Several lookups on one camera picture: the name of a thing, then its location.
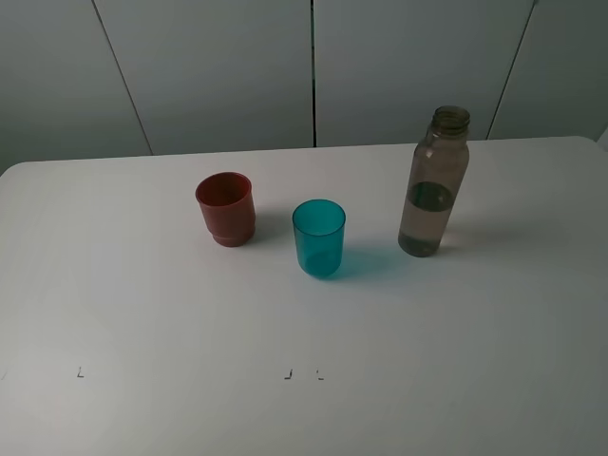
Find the red plastic cup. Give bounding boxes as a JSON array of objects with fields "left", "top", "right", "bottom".
[{"left": 195, "top": 172, "right": 256, "bottom": 248}]

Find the teal translucent plastic cup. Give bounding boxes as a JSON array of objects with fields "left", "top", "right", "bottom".
[{"left": 292, "top": 199, "right": 347, "bottom": 278}]

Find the smoky translucent water bottle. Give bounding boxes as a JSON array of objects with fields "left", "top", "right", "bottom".
[{"left": 398, "top": 105, "right": 470, "bottom": 257}]

